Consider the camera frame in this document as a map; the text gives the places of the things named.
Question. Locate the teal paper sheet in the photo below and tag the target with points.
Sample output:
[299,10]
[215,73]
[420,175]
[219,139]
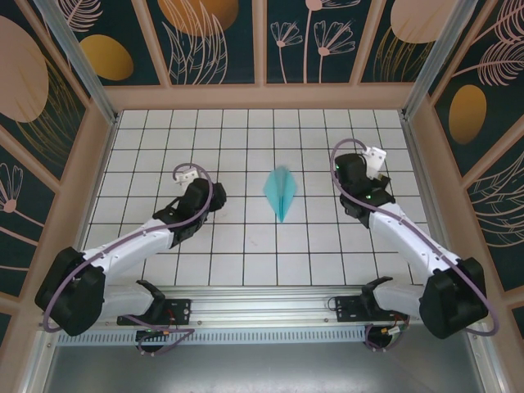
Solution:
[280,192]

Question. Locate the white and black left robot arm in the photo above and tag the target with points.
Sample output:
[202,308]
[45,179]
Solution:
[123,249]

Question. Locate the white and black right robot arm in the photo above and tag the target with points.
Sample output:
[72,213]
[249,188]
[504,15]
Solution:
[409,241]

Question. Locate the grey metal sheet panel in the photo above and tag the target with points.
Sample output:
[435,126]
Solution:
[262,368]

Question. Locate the aluminium side rail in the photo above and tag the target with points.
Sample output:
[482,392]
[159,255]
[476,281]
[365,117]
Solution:
[430,204]

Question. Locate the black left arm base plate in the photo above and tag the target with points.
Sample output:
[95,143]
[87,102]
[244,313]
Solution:
[180,311]

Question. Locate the aluminium mounting rail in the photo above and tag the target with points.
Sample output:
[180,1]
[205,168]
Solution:
[262,305]

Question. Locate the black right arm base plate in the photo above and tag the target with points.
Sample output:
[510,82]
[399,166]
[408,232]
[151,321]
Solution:
[348,309]

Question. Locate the aluminium corner post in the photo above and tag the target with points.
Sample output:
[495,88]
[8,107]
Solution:
[434,57]
[82,69]

